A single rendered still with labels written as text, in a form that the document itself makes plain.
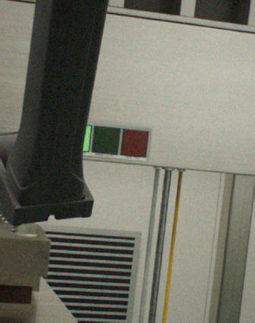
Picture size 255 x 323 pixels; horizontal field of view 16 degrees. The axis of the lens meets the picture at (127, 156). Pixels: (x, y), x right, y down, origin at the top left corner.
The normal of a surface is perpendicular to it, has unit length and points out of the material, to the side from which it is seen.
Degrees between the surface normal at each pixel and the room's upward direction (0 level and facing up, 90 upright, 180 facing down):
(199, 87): 90
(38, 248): 90
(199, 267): 90
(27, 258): 90
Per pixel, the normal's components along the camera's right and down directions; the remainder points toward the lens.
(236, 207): 0.26, 0.08
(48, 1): -0.90, 0.12
